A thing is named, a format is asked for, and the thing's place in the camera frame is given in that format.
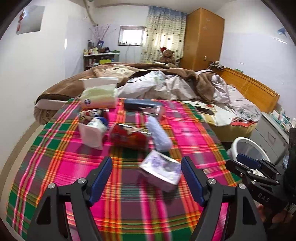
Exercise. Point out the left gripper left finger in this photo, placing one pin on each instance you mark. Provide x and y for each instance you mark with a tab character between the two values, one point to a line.
50	222

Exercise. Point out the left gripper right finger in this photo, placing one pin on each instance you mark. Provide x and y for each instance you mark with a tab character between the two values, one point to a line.
242	220

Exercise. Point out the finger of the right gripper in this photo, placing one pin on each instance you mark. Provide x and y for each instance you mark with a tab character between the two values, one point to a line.
248	161
241	171

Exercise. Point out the purple white small carton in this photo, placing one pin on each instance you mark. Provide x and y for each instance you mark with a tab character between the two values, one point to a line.
161	171

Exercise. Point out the white foam net sleeve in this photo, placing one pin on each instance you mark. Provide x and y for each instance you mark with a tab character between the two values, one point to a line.
162	142

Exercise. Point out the white blue yogurt bottle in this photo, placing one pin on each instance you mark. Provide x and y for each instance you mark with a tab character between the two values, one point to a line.
92	133

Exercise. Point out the red cartoon can large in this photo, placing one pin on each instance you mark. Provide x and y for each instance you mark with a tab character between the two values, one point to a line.
132	137

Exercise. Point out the red cartoon can small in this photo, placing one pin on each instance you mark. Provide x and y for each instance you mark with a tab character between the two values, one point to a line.
88	115

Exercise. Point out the white round trash bin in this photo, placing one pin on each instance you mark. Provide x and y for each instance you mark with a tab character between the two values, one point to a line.
250	148

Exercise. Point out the person right hand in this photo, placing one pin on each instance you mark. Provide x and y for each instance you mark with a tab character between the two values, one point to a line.
265	213

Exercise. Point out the grey drawer cabinet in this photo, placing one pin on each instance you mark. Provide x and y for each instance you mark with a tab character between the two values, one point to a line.
271	138

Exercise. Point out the floral bed sheet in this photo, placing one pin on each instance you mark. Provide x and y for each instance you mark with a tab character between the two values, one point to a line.
230	121

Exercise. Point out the wooden headboard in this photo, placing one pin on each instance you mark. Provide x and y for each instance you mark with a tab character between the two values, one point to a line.
258	93

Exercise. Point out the black smartphone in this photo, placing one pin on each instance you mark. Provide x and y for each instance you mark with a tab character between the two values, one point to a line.
205	110

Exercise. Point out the plaid pink green tablecloth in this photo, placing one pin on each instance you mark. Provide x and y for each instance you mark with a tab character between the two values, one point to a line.
129	208

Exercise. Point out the brown teddy bear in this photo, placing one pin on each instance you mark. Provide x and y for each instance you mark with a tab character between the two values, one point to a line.
168	58

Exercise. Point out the brown blanket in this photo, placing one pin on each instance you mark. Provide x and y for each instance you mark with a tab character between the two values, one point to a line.
73	86

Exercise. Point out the dark blue glasses case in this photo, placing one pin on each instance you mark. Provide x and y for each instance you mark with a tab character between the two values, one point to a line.
138	104

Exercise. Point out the white tissue pack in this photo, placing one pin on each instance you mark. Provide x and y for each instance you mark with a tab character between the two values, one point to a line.
99	92

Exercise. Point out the wooden wardrobe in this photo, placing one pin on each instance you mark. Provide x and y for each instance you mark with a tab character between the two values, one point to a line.
203	39

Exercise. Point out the patterned curtain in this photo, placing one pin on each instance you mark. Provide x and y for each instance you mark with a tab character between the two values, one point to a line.
164	28

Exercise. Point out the shelf with bottles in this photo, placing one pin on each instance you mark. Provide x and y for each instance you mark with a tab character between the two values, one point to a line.
94	56

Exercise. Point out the small window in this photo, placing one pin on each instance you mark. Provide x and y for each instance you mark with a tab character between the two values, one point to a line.
131	35

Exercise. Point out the dried branch vase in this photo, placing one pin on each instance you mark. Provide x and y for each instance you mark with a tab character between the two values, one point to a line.
99	32

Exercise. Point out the silver wall poster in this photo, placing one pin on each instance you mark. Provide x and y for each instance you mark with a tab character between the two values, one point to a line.
30	19

